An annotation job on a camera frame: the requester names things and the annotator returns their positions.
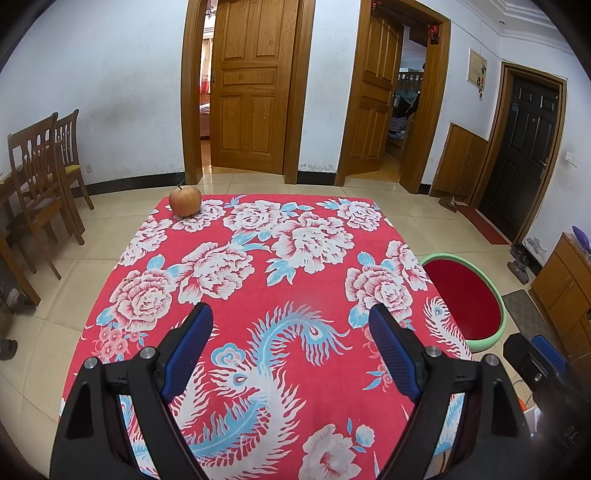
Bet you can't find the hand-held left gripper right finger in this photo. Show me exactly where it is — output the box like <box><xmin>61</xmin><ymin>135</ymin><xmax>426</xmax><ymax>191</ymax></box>
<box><xmin>369</xmin><ymin>305</ymin><xmax>536</xmax><ymax>480</ymax></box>

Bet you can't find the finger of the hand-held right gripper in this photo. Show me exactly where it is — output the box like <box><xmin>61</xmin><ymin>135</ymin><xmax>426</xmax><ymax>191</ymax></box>
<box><xmin>502</xmin><ymin>333</ymin><xmax>557</xmax><ymax>404</ymax></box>
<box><xmin>531</xmin><ymin>336</ymin><xmax>571</xmax><ymax>376</ymax></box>

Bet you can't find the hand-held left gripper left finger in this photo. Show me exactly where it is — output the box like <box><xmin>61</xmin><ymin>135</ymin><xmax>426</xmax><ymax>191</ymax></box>
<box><xmin>50</xmin><ymin>303</ymin><xmax>214</xmax><ymax>480</ymax></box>

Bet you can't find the grey floor mat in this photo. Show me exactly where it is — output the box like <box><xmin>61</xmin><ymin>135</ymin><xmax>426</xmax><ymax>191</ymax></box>
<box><xmin>503</xmin><ymin>290</ymin><xmax>561</xmax><ymax>352</ymax></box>

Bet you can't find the wooden side cabinet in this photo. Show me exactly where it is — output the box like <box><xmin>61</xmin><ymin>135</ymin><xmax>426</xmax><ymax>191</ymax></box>
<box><xmin>530</xmin><ymin>233</ymin><xmax>591</xmax><ymax>352</ymax></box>

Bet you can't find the red basin with green rim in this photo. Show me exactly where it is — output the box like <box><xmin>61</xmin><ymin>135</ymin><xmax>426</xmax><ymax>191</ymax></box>
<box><xmin>419</xmin><ymin>253</ymin><xmax>508</xmax><ymax>354</ymax></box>

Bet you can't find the pair of dark shoes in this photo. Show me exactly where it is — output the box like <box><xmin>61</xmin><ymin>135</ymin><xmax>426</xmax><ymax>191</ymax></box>
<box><xmin>508</xmin><ymin>244</ymin><xmax>536</xmax><ymax>284</ymax></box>

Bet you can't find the red floral tablecloth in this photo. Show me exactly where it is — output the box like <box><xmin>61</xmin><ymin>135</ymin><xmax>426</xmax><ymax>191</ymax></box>
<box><xmin>58</xmin><ymin>194</ymin><xmax>476</xmax><ymax>480</ymax></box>

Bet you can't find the red doormat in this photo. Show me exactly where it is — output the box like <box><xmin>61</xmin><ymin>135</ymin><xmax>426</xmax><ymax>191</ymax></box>
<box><xmin>457</xmin><ymin>205</ymin><xmax>511</xmax><ymax>245</ymax></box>

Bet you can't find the red apple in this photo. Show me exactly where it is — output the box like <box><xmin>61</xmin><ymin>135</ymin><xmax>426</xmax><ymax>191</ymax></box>
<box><xmin>169</xmin><ymin>185</ymin><xmax>202</xmax><ymax>217</ymax></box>

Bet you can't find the dark entrance door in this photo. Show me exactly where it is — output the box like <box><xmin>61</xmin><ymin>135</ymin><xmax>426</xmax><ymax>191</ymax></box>
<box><xmin>480</xmin><ymin>76</ymin><xmax>559</xmax><ymax>241</ymax></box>

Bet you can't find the wooden dining table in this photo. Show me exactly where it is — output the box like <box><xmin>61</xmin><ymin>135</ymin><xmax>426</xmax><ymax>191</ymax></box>
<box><xmin>0</xmin><ymin>173</ymin><xmax>42</xmax><ymax>308</ymax></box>

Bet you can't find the wooden chair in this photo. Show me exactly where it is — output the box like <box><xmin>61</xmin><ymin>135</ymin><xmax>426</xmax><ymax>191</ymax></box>
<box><xmin>55</xmin><ymin>109</ymin><xmax>95</xmax><ymax>210</ymax></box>
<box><xmin>8</xmin><ymin>112</ymin><xmax>86</xmax><ymax>245</ymax></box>

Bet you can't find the light wooden panel door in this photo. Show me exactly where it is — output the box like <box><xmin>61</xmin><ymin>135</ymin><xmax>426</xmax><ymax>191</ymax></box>
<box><xmin>210</xmin><ymin>0</ymin><xmax>301</xmax><ymax>175</ymax></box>
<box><xmin>344</xmin><ymin>16</ymin><xmax>404</xmax><ymax>178</ymax></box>

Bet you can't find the low wooden wall cabinet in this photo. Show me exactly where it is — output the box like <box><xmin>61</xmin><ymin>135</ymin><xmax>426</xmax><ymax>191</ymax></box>
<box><xmin>434</xmin><ymin>124</ymin><xmax>489</xmax><ymax>199</ymax></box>

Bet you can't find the beige wall panel box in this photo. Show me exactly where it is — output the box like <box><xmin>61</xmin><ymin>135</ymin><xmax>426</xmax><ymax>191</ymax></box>
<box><xmin>467</xmin><ymin>48</ymin><xmax>488</xmax><ymax>88</ymax></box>

